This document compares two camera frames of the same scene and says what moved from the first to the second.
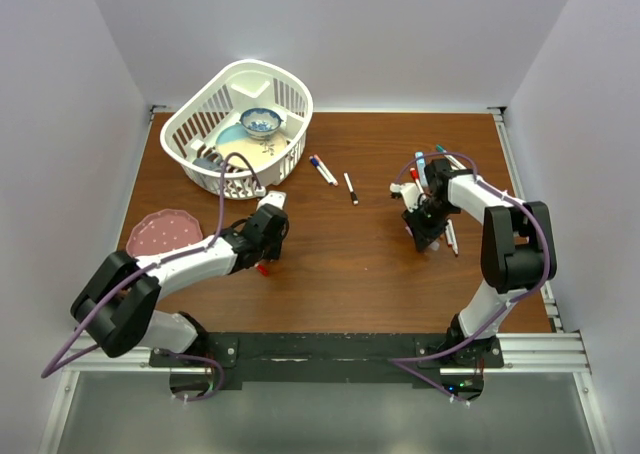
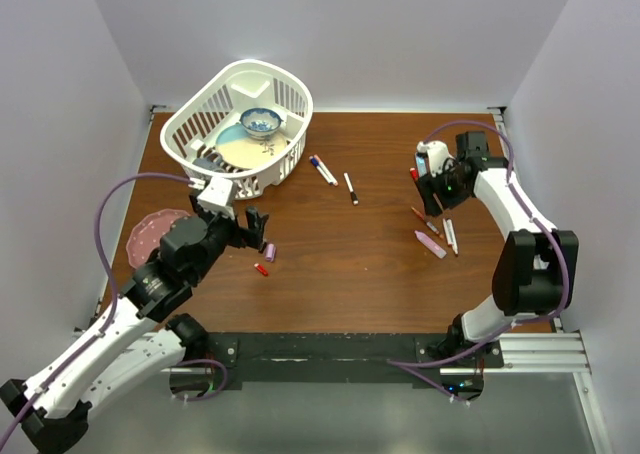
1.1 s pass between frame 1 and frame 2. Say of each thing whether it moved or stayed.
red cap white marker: stayed
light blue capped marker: stayed
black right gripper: moved
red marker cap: stayed
